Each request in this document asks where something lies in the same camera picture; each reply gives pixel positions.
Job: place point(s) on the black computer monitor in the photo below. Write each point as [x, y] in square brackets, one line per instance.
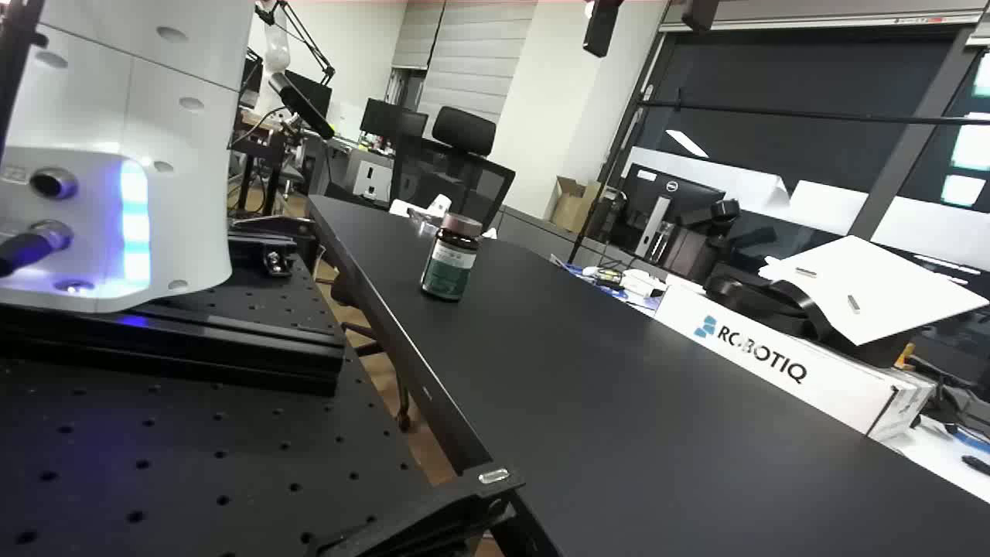
[389, 117]

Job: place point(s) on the black equipment stack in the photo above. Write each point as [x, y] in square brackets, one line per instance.
[669, 219]

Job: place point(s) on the black office chair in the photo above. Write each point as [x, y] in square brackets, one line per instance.
[464, 131]

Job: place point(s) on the black bag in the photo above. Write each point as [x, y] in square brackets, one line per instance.
[758, 299]

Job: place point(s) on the silver metal plate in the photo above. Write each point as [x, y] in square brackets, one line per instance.
[431, 209]

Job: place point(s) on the white Robotiq cardboard box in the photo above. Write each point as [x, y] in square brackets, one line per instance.
[784, 370]

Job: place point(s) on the black slanted frame pole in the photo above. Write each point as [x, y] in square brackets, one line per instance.
[617, 155]

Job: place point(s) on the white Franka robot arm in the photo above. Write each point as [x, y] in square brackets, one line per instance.
[123, 104]

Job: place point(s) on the white flat board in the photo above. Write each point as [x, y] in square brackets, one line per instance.
[875, 288]

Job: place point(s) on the white desktop cabinet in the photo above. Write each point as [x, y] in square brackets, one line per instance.
[373, 175]

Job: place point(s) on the green glass bottle dark cap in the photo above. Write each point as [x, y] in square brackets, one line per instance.
[449, 270]

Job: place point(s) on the brown cardboard box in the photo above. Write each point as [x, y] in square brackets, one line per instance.
[571, 204]

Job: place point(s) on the black perforated breadboard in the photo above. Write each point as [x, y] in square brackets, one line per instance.
[154, 466]

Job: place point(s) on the black camera clamp bracket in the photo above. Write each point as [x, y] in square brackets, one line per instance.
[435, 513]

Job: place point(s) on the blue white plastic pack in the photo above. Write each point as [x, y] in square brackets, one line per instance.
[630, 278]

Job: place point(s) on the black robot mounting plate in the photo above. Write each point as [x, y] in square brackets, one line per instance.
[204, 344]

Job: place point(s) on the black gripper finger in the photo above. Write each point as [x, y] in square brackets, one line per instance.
[600, 26]
[700, 10]

